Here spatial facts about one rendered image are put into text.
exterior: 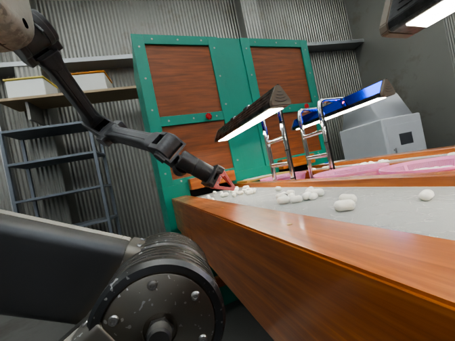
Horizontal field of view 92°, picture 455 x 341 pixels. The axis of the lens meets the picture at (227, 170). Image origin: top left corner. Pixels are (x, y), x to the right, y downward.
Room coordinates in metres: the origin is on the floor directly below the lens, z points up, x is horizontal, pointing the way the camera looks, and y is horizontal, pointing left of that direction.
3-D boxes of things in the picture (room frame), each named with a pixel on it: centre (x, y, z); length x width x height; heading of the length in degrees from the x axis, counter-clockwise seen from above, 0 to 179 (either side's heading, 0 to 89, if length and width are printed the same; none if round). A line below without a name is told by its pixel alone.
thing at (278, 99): (1.02, -0.11, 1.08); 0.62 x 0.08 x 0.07; 21
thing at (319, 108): (1.19, -0.56, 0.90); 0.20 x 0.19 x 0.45; 21
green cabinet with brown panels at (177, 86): (1.82, -0.13, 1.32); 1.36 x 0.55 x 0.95; 111
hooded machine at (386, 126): (3.43, -2.43, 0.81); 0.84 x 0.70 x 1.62; 13
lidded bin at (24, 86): (2.78, 2.19, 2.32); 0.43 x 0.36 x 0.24; 104
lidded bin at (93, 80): (2.94, 1.54, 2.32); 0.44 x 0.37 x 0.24; 104
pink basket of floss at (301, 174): (1.28, -0.31, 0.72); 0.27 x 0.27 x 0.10
